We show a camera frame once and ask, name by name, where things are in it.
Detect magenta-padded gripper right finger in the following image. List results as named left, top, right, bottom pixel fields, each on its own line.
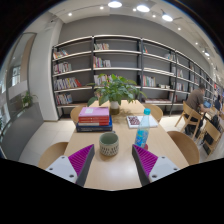
left=131, top=143, right=181, bottom=187

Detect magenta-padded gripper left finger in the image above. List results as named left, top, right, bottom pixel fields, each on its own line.
left=45, top=143, right=96, bottom=188

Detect clear blue-capped drink bottle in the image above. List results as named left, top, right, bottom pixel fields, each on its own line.
left=134, top=108, right=152, bottom=149

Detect rounded wooden chair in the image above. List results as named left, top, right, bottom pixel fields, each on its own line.
left=37, top=141, right=69, bottom=170
left=69, top=105, right=88, bottom=125
left=143, top=103, right=164, bottom=123
left=166, top=130, right=200, bottom=166

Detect dark blue book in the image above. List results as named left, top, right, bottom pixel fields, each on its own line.
left=75, top=115, right=114, bottom=133

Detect grey-green patterned mug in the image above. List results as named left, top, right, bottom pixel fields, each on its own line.
left=98, top=131, right=120, bottom=157

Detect white paperback book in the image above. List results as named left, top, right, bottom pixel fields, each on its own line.
left=125, top=114, right=159, bottom=129

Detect slatted wooden chair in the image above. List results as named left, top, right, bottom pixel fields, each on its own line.
left=174, top=100, right=204, bottom=140
left=199, top=118, right=224, bottom=156

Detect pink book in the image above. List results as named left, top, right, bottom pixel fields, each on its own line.
left=78, top=106, right=111, bottom=118

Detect person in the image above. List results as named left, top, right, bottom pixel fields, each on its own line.
left=184, top=83, right=212, bottom=134

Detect small green potted plant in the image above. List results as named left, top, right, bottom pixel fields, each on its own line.
left=21, top=91, right=38, bottom=108

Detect grey shelf unit with books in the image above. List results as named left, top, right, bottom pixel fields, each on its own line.
left=51, top=34, right=224, bottom=119

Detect ceiling lights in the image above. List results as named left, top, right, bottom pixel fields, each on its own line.
left=66, top=0, right=214, bottom=58

